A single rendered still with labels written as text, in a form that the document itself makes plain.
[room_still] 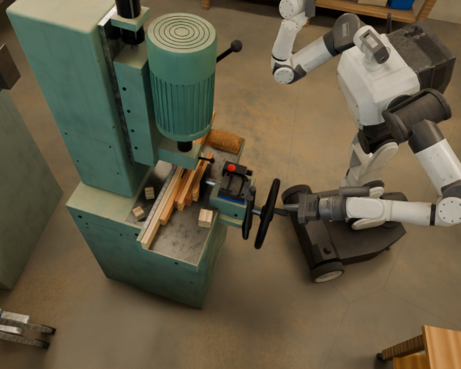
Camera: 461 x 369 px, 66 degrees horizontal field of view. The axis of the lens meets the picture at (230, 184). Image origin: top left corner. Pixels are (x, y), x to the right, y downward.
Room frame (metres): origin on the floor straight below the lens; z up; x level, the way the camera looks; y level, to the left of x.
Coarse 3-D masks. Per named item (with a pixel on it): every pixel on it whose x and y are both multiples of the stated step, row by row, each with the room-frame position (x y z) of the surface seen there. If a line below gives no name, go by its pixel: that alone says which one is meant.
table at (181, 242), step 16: (224, 160) 0.88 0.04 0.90; (208, 192) 0.72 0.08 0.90; (192, 208) 0.64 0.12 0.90; (208, 208) 0.65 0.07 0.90; (160, 224) 0.56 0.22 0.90; (176, 224) 0.57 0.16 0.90; (192, 224) 0.58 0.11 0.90; (240, 224) 0.63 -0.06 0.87; (160, 240) 0.50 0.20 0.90; (176, 240) 0.51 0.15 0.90; (192, 240) 0.52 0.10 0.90; (208, 240) 0.54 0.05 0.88; (160, 256) 0.45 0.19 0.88; (176, 256) 0.45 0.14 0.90; (192, 256) 0.46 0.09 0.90
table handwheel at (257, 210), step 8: (272, 184) 0.78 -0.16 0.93; (272, 192) 0.73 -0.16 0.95; (272, 200) 0.70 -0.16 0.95; (256, 208) 0.73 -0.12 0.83; (264, 208) 0.73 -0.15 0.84; (272, 208) 0.67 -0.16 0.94; (264, 216) 0.64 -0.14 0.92; (272, 216) 0.70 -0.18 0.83; (264, 224) 0.62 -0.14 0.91; (264, 232) 0.60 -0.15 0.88; (256, 240) 0.59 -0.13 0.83; (256, 248) 0.59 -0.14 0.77
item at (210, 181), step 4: (208, 164) 0.78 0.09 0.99; (208, 168) 0.76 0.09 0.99; (204, 172) 0.74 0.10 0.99; (208, 172) 0.74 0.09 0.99; (204, 176) 0.72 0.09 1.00; (208, 176) 0.75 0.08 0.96; (200, 180) 0.70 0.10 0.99; (204, 180) 0.71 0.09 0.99; (208, 180) 0.73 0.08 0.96; (212, 180) 0.73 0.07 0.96; (216, 180) 0.74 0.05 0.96; (200, 184) 0.69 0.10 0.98; (204, 184) 0.71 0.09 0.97; (212, 184) 0.72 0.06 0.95; (200, 188) 0.69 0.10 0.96; (204, 188) 0.71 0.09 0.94; (200, 192) 0.69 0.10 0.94; (204, 192) 0.71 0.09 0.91
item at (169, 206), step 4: (212, 116) 1.07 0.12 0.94; (212, 120) 1.07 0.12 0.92; (208, 132) 1.01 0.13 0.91; (204, 136) 0.96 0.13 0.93; (200, 140) 0.93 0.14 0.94; (204, 140) 0.97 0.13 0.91; (184, 172) 0.78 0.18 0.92; (180, 176) 0.74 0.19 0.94; (176, 184) 0.71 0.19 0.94; (180, 184) 0.71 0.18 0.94; (176, 188) 0.69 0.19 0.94; (172, 192) 0.67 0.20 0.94; (176, 192) 0.68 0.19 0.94; (172, 196) 0.65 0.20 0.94; (168, 200) 0.64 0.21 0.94; (172, 200) 0.64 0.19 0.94; (168, 204) 0.62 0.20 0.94; (172, 204) 0.62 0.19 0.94; (168, 208) 0.61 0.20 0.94; (172, 208) 0.62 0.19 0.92; (164, 212) 0.59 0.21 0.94; (168, 212) 0.59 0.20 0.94; (160, 216) 0.57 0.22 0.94; (164, 216) 0.57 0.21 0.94; (168, 216) 0.59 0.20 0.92; (160, 220) 0.56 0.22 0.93; (164, 220) 0.56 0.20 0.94; (164, 224) 0.56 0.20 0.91
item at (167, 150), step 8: (160, 144) 0.77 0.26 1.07; (168, 144) 0.78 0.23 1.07; (176, 144) 0.79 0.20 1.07; (192, 144) 0.80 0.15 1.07; (200, 144) 0.80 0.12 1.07; (160, 152) 0.76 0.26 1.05; (168, 152) 0.75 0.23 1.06; (176, 152) 0.75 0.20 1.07; (184, 152) 0.76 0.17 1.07; (192, 152) 0.76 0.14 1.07; (200, 152) 0.80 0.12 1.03; (168, 160) 0.75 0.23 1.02; (176, 160) 0.75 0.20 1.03; (184, 160) 0.74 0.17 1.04; (192, 160) 0.74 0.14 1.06; (192, 168) 0.74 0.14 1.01
